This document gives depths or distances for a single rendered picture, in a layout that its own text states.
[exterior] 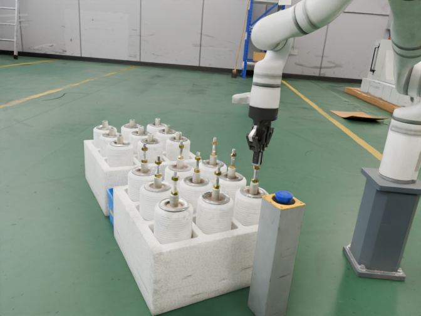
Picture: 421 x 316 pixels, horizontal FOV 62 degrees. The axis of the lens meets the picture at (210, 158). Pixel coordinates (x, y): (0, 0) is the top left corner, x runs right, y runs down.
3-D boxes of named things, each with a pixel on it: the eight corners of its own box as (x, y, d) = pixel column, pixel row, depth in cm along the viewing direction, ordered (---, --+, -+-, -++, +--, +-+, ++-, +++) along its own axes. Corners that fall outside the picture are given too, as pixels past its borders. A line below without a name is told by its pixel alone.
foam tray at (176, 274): (215, 216, 135) (219, 173, 130) (279, 277, 103) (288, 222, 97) (113, 236, 117) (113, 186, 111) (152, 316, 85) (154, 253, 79)
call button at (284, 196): (284, 197, 82) (285, 189, 82) (296, 204, 79) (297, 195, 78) (270, 199, 81) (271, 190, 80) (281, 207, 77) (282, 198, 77)
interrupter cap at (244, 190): (263, 188, 102) (263, 185, 102) (269, 199, 95) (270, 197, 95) (237, 187, 101) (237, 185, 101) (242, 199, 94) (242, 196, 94)
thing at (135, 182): (131, 234, 106) (131, 179, 100) (125, 219, 114) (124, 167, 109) (162, 229, 110) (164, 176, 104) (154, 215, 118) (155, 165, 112)
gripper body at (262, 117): (271, 107, 84) (266, 144, 87) (284, 103, 91) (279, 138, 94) (243, 102, 88) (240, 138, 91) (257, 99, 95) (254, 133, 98)
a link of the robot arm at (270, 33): (244, 26, 84) (290, -3, 73) (267, 28, 89) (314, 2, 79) (250, 54, 84) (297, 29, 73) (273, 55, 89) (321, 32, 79)
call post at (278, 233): (269, 298, 94) (285, 192, 84) (285, 316, 89) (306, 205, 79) (247, 306, 91) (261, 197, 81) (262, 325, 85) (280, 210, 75)
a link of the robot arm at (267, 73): (269, 83, 94) (246, 83, 88) (276, 21, 89) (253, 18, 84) (290, 86, 89) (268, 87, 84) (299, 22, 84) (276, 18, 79)
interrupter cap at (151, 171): (134, 178, 102) (134, 175, 101) (129, 168, 108) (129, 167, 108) (160, 175, 105) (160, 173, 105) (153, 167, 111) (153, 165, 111)
